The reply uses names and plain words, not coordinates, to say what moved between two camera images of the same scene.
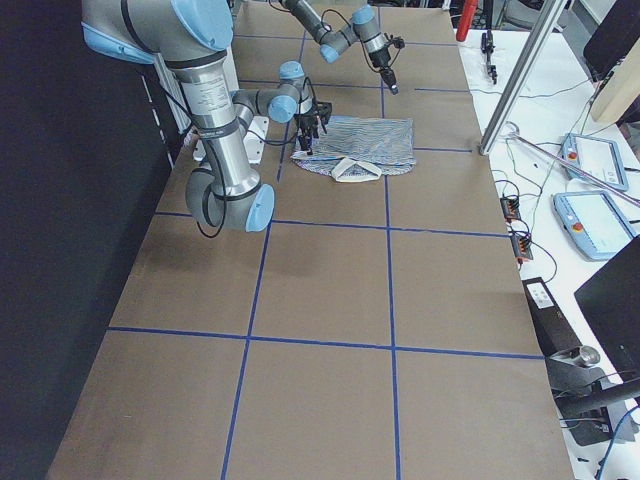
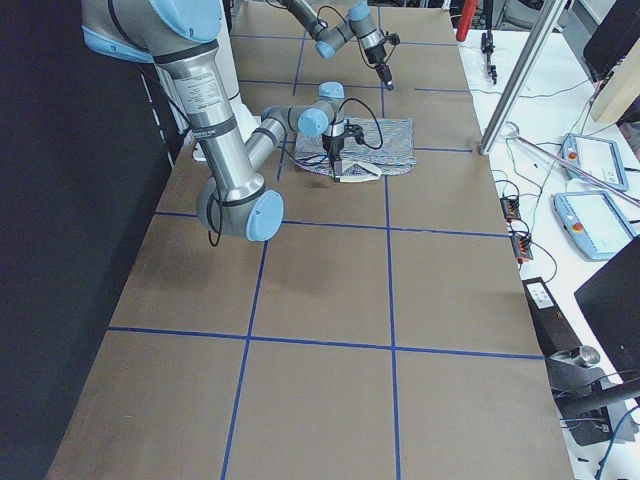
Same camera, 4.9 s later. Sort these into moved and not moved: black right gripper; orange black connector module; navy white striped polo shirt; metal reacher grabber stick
Moved: black right gripper
Not moved: navy white striped polo shirt; metal reacher grabber stick; orange black connector module
